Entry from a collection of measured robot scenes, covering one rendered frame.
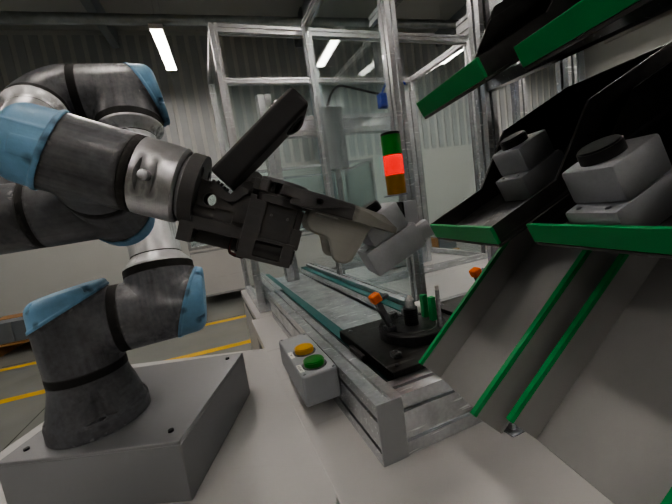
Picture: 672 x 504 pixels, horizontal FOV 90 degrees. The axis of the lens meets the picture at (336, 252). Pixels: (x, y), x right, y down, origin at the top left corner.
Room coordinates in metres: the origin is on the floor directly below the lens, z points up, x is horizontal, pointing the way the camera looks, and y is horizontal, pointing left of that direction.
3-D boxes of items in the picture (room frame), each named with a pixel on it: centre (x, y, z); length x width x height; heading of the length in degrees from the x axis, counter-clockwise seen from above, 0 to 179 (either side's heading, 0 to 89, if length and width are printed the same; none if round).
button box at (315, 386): (0.68, 0.10, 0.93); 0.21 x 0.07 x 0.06; 20
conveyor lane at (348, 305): (0.96, -0.05, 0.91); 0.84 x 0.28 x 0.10; 20
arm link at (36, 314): (0.55, 0.44, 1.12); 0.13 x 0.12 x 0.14; 111
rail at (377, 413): (0.88, 0.10, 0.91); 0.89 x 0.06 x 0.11; 20
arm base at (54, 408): (0.55, 0.44, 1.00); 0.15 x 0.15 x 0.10
